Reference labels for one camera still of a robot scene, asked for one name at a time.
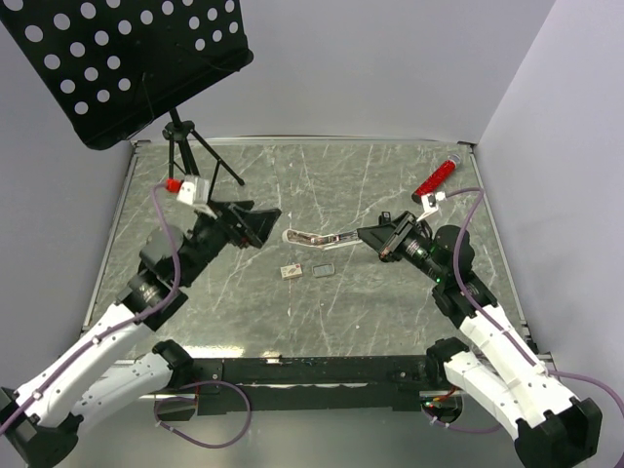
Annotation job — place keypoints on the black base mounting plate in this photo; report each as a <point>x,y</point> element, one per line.
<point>400,383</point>

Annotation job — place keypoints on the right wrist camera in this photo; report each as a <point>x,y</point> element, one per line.
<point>431,203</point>

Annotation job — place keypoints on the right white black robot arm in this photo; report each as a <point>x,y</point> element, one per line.
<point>548,424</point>

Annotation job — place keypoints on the small staple box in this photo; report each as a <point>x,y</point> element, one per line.
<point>291,271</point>

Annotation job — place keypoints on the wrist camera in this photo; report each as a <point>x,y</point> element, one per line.
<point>193,192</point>
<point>431,203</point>

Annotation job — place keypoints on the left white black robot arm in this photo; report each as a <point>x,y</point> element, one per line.
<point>44,418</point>

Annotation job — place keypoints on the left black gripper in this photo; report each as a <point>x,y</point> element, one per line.
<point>255,225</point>

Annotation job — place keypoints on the black perforated music stand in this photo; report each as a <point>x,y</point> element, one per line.
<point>114,67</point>

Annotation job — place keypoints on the red glitter tube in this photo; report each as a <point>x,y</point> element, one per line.
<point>434,180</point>

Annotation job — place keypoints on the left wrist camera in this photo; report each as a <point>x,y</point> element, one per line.
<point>193,192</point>

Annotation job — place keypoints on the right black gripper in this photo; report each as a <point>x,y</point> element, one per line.
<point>387,239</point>

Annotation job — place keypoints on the white stapler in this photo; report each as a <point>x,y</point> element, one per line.
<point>319,241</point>

